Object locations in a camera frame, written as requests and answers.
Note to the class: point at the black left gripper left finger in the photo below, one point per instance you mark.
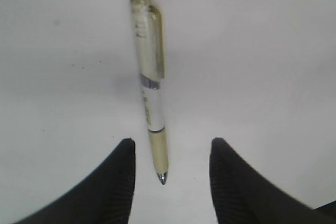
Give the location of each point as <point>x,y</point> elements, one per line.
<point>104,196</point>

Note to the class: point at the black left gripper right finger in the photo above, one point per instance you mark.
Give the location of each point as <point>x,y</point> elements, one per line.
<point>241,195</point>

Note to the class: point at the beige click pen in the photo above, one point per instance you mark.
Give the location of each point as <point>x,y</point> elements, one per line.
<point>148,31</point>

